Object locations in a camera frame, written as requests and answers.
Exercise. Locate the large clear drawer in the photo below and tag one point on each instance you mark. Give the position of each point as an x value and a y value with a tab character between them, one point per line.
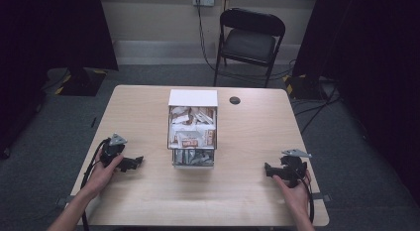
171	143

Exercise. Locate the black curtain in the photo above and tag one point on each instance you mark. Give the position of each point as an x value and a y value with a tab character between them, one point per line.
39	42
373	59

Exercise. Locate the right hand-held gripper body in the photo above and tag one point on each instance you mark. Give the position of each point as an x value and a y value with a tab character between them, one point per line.
294	166

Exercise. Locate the pile of silver packets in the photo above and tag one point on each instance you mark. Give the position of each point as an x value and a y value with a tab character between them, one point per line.
193	156

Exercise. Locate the small clear drawer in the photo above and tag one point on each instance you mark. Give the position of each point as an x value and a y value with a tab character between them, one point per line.
193	165

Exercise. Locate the person's right hand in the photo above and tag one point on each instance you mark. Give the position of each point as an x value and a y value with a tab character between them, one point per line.
295	198

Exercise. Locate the grey table clamp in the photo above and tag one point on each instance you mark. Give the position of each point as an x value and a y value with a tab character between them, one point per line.
62	201
322	197

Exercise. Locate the black stand base yellow tape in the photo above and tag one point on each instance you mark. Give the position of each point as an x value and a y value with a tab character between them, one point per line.
82	82
303	87

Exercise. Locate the person's left hand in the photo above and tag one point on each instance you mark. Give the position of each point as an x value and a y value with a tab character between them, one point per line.
100	176

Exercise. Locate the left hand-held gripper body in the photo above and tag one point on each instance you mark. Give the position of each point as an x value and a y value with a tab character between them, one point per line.
111	149

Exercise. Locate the pile of white brown packets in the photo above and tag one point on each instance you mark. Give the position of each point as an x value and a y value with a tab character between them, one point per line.
191	127

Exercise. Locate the black folding chair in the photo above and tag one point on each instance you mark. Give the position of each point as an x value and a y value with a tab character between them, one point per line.
249	42

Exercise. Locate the small dark floor object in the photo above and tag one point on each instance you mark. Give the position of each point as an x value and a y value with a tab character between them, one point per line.
93	122

